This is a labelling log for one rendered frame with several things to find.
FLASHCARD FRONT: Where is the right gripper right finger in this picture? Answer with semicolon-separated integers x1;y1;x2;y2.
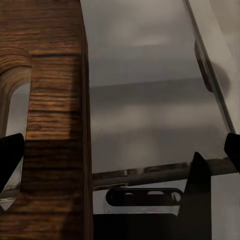
224;133;240;173

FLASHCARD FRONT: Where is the cutting board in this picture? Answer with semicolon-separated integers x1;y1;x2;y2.
0;0;90;240

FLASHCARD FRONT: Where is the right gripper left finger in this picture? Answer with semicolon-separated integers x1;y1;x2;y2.
0;133;25;193

